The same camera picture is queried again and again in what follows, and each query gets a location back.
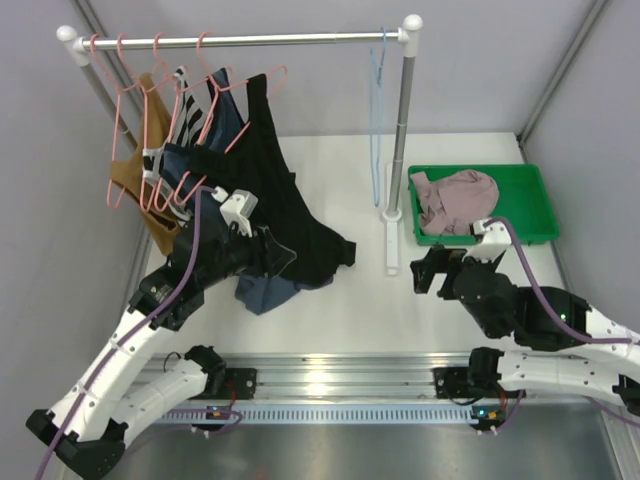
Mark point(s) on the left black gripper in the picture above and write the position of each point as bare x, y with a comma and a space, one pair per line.
261, 251

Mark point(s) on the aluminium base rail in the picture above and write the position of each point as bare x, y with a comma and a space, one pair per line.
332, 378

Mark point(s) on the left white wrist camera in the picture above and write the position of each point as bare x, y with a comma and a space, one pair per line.
236, 208

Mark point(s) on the pink hanger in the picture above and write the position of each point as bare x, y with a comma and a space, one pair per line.
172, 140
112, 204
145, 150
223, 125

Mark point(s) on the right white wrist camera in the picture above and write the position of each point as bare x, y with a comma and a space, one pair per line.
493, 237

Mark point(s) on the pink tank top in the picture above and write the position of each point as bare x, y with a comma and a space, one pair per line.
449, 206

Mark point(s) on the green plastic tray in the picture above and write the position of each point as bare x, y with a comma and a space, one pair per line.
523, 201

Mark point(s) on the black white striped tank top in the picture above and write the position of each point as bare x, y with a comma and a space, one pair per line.
186, 117

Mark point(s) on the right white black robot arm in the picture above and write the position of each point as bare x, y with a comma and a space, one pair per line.
564, 344

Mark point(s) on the light blue wire hanger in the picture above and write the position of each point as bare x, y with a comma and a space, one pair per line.
375, 87

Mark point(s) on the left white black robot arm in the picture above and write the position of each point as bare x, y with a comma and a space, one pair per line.
91, 427

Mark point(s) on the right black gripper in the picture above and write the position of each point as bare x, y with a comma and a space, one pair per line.
436, 260

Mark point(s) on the perforated grey cable duct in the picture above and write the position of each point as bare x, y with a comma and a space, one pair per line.
335, 414

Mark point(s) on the white and silver clothes rack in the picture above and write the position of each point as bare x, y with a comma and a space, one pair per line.
407, 35

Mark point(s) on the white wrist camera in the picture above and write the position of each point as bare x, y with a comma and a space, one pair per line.
236, 208
493, 237

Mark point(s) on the brown tank top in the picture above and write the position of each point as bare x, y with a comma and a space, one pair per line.
128, 175

